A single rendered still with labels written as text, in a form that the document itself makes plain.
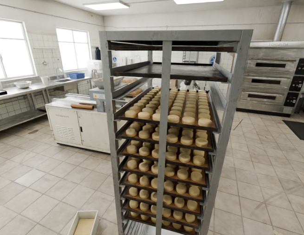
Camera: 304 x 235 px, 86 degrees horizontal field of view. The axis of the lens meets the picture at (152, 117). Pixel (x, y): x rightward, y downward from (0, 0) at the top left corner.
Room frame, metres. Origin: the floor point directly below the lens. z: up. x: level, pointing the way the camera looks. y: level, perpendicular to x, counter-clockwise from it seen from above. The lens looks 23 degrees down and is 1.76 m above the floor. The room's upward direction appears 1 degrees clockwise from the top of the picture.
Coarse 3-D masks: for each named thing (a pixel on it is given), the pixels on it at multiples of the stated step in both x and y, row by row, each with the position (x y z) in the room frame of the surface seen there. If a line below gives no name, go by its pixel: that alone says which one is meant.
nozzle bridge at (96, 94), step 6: (120, 84) 2.90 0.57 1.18; (126, 84) 2.98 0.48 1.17; (90, 90) 2.43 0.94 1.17; (96, 90) 2.41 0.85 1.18; (102, 90) 2.42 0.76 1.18; (114, 90) 2.71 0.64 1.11; (90, 96) 2.44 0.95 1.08; (96, 96) 2.41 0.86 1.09; (102, 96) 2.38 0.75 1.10; (96, 102) 2.41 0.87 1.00; (102, 102) 2.38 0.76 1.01; (102, 108) 2.39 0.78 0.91
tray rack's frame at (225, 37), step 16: (112, 32) 0.61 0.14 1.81; (128, 32) 0.60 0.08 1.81; (144, 32) 0.59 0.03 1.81; (160, 32) 0.57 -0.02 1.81; (176, 32) 0.56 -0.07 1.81; (192, 32) 0.55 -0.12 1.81; (208, 32) 0.54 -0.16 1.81; (224, 32) 0.53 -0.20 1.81; (240, 32) 0.52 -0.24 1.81; (240, 48) 0.51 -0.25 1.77; (240, 64) 0.51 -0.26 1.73; (112, 80) 0.64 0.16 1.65; (240, 80) 0.51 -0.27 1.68; (112, 112) 0.62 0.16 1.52; (160, 112) 0.58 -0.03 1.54; (224, 112) 0.53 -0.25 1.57; (112, 128) 0.62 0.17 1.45; (160, 128) 0.58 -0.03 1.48; (224, 128) 0.51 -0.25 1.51; (112, 144) 0.62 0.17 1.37; (160, 144) 0.58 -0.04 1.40; (224, 144) 0.51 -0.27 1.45; (112, 160) 0.62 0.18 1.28; (160, 160) 0.58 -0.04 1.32; (160, 176) 0.57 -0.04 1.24; (160, 192) 0.57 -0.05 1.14; (208, 192) 0.52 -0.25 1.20; (160, 208) 0.57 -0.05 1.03; (208, 208) 0.51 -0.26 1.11; (160, 224) 0.57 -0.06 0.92; (208, 224) 0.51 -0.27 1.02
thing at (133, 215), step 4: (132, 212) 0.66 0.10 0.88; (128, 216) 0.65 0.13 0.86; (132, 216) 0.65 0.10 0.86; (136, 216) 0.65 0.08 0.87; (140, 216) 0.65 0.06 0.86; (144, 216) 0.64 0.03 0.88; (148, 216) 0.64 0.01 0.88; (144, 220) 0.63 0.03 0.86; (148, 220) 0.63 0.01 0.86; (152, 220) 0.62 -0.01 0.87; (164, 224) 0.61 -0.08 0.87; (168, 224) 0.60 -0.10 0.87; (172, 224) 0.61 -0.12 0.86; (176, 224) 0.60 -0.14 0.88; (176, 228) 0.59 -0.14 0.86; (180, 228) 0.59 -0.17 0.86; (184, 228) 0.59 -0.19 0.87; (188, 228) 0.58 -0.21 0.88; (192, 228) 0.58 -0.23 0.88; (188, 232) 0.57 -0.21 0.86; (192, 232) 0.57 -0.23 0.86
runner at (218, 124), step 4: (208, 92) 1.13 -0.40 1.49; (212, 96) 0.93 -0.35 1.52; (212, 100) 0.88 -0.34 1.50; (212, 104) 0.85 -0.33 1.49; (212, 108) 0.79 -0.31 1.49; (216, 112) 0.67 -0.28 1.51; (216, 116) 0.65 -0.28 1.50; (216, 120) 0.63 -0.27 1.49; (220, 120) 0.57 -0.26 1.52; (216, 124) 0.59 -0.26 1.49; (220, 124) 0.54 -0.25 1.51; (220, 128) 0.53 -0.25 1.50; (216, 132) 0.52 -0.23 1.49; (220, 132) 0.52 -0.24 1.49
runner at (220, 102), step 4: (212, 84) 0.96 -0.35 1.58; (216, 84) 0.82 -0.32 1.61; (212, 88) 0.85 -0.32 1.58; (216, 88) 0.80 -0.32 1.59; (212, 92) 0.76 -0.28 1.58; (216, 92) 0.76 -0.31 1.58; (220, 92) 0.67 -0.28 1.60; (216, 96) 0.69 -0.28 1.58; (220, 96) 0.65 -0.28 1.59; (216, 100) 0.63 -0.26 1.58; (220, 100) 0.63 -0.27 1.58; (224, 100) 0.55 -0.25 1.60; (216, 104) 0.57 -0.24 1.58; (220, 104) 0.57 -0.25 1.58; (224, 104) 0.54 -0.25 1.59; (216, 108) 0.53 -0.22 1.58; (220, 108) 0.53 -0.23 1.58; (224, 108) 0.53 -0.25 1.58
